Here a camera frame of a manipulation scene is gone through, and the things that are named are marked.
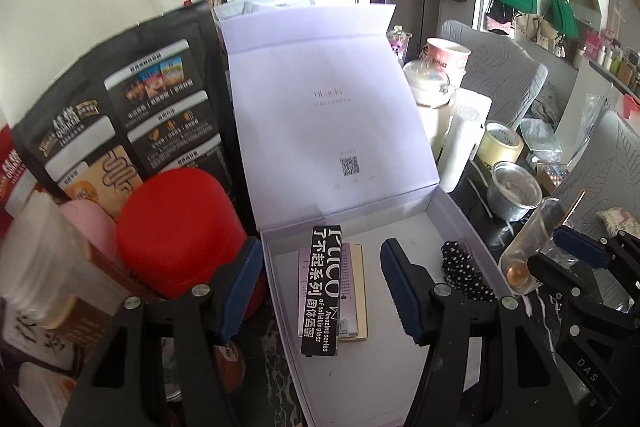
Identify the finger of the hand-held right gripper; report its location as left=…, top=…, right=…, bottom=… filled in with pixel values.
left=552, top=226, right=640, bottom=293
left=527, top=252, right=608, bottom=323

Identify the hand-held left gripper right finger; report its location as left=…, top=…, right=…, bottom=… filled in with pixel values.
left=380, top=238, right=576, bottom=427

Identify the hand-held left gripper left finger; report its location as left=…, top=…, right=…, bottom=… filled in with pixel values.
left=60, top=237, right=264, bottom=427

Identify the gold rectangular box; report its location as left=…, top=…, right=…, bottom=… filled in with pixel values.
left=298, top=243, right=369, bottom=342

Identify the pink white box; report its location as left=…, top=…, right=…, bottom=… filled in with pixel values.
left=298, top=247, right=363, bottom=340

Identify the black polka-dot scrunchie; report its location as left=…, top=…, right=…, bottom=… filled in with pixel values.
left=440, top=239, right=496, bottom=303

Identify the black lip gloss box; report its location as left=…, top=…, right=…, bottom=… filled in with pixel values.
left=298, top=223, right=343, bottom=358

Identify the white gift box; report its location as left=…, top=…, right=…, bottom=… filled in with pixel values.
left=214, top=3, right=521, bottom=427

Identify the clear glass cup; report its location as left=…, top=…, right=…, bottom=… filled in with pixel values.
left=499, top=197, right=573, bottom=295

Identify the floral cushion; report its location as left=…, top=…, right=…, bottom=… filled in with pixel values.
left=597, top=207, right=640, bottom=238

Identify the small metal bowl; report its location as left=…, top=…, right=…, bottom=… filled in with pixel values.
left=486, top=161, right=543, bottom=223

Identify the red cylindrical container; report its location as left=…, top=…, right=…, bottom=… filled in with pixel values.
left=116, top=168, right=268, bottom=313

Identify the grey leaf-print chair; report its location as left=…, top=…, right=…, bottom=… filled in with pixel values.
left=440, top=19, right=548, bottom=128
left=550, top=107, right=640, bottom=238

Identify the beige tape roll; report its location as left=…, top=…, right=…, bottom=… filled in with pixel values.
left=477, top=122, right=525, bottom=168

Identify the clear plastic bag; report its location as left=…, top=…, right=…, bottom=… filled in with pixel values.
left=582, top=92, right=613, bottom=138

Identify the white paper roll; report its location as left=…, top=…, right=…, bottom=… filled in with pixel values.
left=440, top=89, right=493, bottom=192

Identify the pink bottle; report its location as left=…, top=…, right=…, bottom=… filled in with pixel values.
left=60, top=199, right=121, bottom=258

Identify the row of shelf bottles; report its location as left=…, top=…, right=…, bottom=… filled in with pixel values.
left=575, top=32, right=640, bottom=92

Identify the clear cup with brown label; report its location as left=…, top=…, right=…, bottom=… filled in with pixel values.
left=0, top=192, right=166, bottom=358

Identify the white lidded pot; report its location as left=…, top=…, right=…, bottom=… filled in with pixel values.
left=402, top=57, right=458, bottom=152

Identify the printed paper cup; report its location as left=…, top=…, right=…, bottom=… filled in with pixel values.
left=424, top=38, right=472, bottom=78

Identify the glass cup with pink print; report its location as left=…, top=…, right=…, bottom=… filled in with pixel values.
left=387, top=26, right=413, bottom=68

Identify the black oatmeal bag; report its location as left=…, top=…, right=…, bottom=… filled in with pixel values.
left=12, top=0, right=241, bottom=218

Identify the red snack bag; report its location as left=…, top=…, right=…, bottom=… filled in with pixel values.
left=0, top=122, right=41, bottom=218

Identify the white cord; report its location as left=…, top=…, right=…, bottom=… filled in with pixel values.
left=470, top=157, right=516, bottom=223

